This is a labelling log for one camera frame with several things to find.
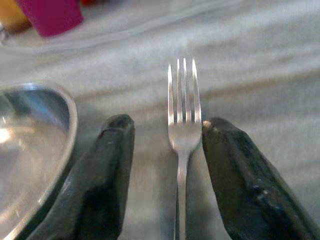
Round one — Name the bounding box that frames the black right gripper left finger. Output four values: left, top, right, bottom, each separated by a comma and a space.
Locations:
26, 113, 136, 240

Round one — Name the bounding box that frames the magenta plastic tumbler with lid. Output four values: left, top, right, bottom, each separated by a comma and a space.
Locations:
16, 0, 84, 38

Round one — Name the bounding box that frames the stainless steel plate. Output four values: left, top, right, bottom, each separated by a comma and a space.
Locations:
0, 82, 79, 240

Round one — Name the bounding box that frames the silver metal fork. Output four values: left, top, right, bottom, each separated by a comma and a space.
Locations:
166, 57, 203, 240

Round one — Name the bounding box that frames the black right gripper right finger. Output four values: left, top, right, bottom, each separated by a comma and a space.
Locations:
201, 117, 320, 240

